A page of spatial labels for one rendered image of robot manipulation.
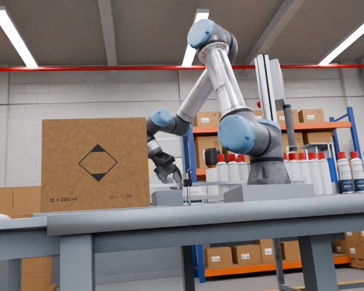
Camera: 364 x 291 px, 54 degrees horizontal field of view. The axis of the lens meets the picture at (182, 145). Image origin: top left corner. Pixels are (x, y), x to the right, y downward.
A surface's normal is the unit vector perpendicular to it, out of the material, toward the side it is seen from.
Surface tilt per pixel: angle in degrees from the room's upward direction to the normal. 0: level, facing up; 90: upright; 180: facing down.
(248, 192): 90
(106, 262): 90
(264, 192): 90
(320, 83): 90
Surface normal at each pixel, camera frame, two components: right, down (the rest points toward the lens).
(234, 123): -0.65, -0.03
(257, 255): 0.16, -0.23
